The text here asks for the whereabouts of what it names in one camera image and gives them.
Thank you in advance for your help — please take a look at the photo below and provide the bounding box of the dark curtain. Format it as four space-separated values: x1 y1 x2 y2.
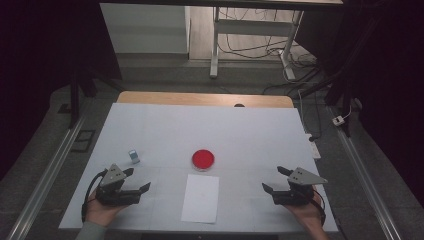
296 0 424 208
0 0 122 181

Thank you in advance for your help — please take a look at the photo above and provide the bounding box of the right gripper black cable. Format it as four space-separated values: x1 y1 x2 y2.
312 189 327 228

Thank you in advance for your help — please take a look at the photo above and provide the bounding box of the black metal stand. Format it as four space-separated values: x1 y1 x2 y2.
68 66 124 130
299 66 355 138

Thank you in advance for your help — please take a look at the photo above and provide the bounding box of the white cabinet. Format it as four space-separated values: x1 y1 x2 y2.
99 3 191 54

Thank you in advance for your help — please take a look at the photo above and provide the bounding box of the white paper sheet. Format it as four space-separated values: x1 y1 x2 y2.
180 173 221 224

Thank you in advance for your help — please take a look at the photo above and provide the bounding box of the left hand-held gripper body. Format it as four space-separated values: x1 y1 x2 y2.
95 163 142 207

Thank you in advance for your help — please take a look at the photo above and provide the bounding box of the large white table cover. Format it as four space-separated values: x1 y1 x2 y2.
58 102 339 233

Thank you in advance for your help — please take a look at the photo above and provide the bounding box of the aluminium floor rail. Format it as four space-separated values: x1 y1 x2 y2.
326 105 404 240
6 109 89 240

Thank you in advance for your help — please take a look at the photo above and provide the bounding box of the person's right hand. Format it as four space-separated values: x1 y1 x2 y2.
283 186 326 232

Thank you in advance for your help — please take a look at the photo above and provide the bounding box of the white power strip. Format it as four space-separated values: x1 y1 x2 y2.
305 133 322 160

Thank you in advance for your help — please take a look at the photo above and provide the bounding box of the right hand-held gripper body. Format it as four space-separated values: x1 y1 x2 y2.
271 166 329 207

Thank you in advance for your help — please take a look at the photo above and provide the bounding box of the tangle of black floor cables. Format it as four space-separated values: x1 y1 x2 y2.
218 8 324 96

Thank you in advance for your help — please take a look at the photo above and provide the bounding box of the desk with white legs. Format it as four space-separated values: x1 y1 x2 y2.
99 0 344 81

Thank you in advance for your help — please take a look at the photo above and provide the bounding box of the person's left hand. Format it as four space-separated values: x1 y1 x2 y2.
84 188 131 228

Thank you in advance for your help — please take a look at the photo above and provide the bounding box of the round red ink pad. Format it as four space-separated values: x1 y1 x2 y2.
191 149 216 173

